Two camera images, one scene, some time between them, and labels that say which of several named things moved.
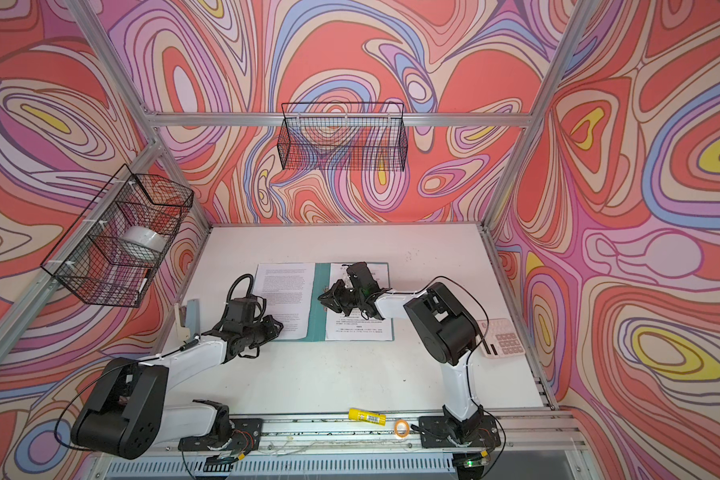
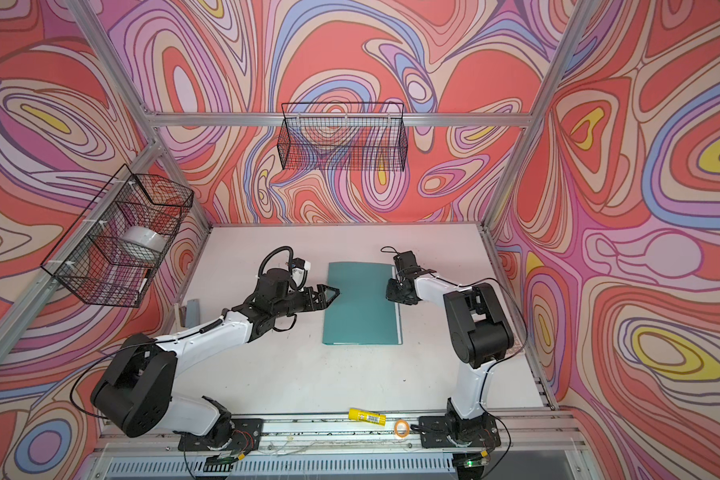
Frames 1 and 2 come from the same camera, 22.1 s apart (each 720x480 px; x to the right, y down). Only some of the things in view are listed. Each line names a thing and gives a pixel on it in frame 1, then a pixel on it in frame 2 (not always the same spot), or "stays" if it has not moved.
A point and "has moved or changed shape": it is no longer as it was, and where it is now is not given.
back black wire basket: [343, 136] stays
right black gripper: [335, 297] -> [391, 294]
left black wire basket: [112, 254] stays
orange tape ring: [396, 428] stays
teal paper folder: [321, 315] has moved or changed shape
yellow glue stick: [359, 414] stays
